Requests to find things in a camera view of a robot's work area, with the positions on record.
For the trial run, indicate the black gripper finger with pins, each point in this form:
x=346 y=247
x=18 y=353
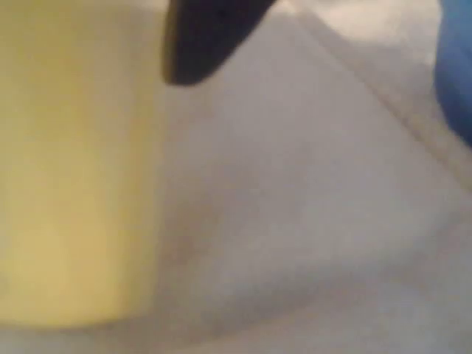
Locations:
x=206 y=37

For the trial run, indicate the yellow rectangular block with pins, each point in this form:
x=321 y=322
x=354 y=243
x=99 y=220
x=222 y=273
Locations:
x=73 y=155

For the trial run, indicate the blue round bowl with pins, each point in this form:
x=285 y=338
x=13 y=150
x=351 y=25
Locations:
x=455 y=66

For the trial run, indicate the white creased cloth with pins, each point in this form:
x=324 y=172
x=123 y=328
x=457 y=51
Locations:
x=295 y=221

